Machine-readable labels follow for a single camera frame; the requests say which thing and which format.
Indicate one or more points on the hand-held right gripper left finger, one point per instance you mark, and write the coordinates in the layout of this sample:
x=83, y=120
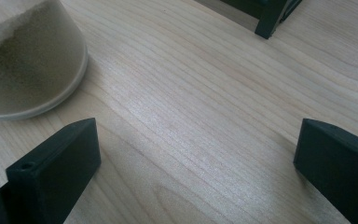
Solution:
x=52, y=174

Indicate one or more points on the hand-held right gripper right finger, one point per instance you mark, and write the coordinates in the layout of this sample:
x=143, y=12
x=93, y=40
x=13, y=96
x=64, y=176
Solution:
x=338, y=168

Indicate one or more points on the glass jar with brown powder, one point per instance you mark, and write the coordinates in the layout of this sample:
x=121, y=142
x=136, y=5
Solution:
x=28, y=62

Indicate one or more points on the black metal shelf rack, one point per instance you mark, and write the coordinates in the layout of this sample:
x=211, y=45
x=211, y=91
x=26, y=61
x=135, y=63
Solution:
x=268, y=15

